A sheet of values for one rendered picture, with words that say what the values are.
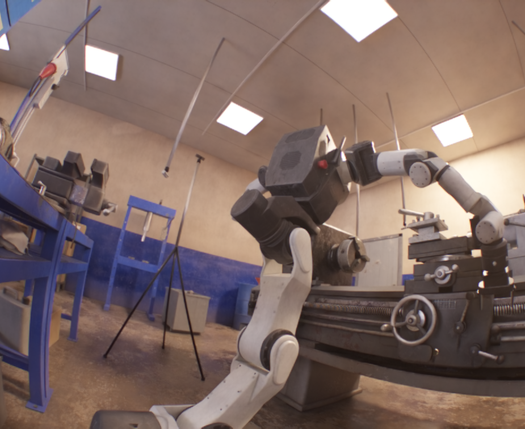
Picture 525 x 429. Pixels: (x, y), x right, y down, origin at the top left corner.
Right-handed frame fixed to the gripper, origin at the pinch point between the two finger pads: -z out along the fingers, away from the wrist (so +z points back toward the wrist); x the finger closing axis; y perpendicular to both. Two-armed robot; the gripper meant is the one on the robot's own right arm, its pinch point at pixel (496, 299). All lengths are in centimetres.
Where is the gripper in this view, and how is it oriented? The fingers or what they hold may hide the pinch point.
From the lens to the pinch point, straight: 86.5
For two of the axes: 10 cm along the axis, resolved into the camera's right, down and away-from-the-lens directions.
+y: -7.9, 2.1, -5.7
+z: -2.8, -9.6, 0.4
